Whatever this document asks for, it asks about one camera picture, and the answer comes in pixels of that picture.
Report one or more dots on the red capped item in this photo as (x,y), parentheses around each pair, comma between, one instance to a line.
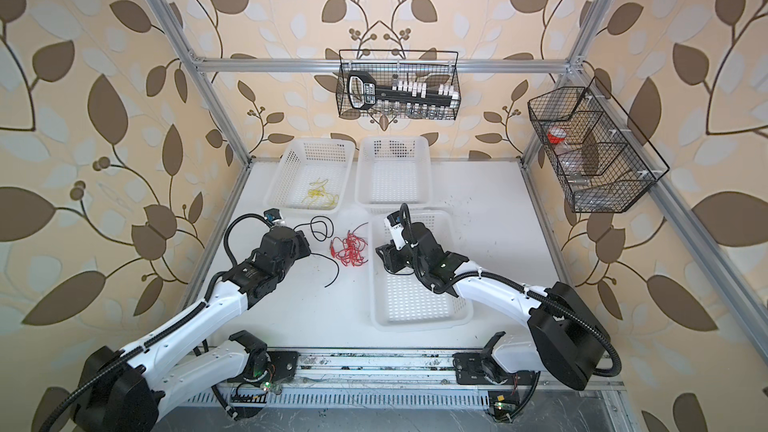
(556,135)

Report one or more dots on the black tool with handle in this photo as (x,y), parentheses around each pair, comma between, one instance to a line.
(364,92)

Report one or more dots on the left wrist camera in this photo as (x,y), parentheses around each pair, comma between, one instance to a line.
(273,216)

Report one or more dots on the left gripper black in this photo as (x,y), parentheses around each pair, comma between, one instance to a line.
(298,240)

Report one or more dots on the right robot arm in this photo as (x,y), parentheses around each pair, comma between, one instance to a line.
(564,339)

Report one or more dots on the back middle white basket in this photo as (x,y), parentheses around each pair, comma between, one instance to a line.
(392,170)

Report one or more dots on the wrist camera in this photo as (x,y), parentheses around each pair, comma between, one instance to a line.
(273,216)
(396,223)

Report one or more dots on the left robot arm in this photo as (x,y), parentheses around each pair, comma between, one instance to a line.
(132,388)

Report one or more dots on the back black wire basket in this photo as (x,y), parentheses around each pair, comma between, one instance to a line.
(431,65)

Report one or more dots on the black wire basket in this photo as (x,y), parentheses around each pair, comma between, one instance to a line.
(607,163)
(431,65)

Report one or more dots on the right black wire basket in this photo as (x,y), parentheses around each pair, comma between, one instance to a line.
(607,163)

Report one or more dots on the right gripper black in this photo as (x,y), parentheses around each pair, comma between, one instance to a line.
(390,257)

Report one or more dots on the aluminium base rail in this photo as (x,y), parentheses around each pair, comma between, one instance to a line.
(359,379)

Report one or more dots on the front white plastic basket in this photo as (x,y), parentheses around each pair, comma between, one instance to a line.
(400,303)

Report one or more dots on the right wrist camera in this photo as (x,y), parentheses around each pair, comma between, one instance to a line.
(396,223)

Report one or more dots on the back left white basket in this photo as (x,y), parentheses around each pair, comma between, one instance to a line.
(311,176)

